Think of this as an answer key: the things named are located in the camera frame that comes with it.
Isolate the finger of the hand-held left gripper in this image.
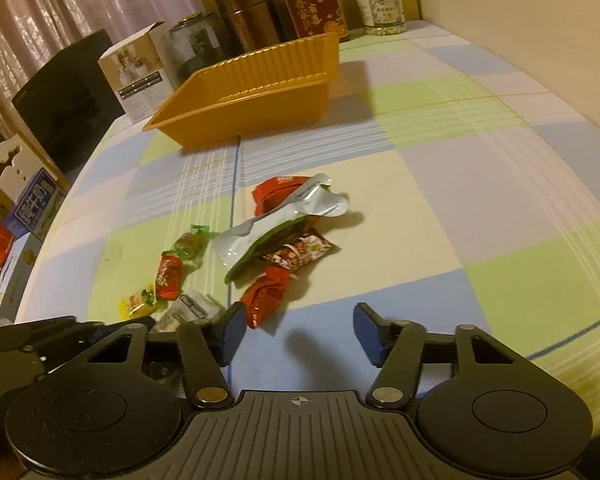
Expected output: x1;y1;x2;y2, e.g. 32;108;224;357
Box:
30;321;112;364
0;316;78;353

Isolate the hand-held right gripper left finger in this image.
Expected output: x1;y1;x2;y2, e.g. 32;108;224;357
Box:
45;302;246;409

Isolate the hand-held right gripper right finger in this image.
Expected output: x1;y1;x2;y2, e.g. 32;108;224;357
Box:
354;302;551;408

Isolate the red candy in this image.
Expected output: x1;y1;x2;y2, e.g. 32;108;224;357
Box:
155;251;184;301

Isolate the silver green snack pouch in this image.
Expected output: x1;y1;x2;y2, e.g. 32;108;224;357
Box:
215;172;351;286

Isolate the red patterned snack packet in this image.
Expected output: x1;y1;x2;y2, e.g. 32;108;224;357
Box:
259;234;340;273

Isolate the yellow plastic tray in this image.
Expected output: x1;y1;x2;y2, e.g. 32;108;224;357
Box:
142;32;341;151

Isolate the white snack packet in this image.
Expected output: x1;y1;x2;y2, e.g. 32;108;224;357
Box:
154;287;226;334

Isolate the light blue box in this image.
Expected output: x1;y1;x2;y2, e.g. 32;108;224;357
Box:
0;232;44;328

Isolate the yellow wrapped candy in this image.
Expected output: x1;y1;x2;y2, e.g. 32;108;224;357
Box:
119;284;159;319

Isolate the green wrapped candy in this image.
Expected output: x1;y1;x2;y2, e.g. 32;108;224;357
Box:
174;224;221;261

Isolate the blue milk carton box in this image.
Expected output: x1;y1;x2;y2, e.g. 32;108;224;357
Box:
5;167;67;241

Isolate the checked tablecloth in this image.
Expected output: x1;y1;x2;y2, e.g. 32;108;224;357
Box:
15;19;600;436

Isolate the white carved wooden rack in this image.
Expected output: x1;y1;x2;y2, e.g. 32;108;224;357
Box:
0;132;47;197

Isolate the black monitor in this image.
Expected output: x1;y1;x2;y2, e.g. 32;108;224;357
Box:
11;29;127;182

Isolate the white product box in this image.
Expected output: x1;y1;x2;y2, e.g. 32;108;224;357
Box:
98;22;182;123

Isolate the dark glass jar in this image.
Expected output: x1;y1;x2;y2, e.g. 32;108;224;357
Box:
169;11;229;86

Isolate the brown metal canister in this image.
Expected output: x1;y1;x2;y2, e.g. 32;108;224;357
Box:
214;0;286;57

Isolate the pale patterned curtain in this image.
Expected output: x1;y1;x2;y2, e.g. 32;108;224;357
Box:
0;0;206;136

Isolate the clear plastic snack jar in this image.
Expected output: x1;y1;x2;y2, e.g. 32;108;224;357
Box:
352;0;407;37

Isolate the red tin box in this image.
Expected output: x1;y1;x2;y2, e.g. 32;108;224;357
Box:
280;0;351;43

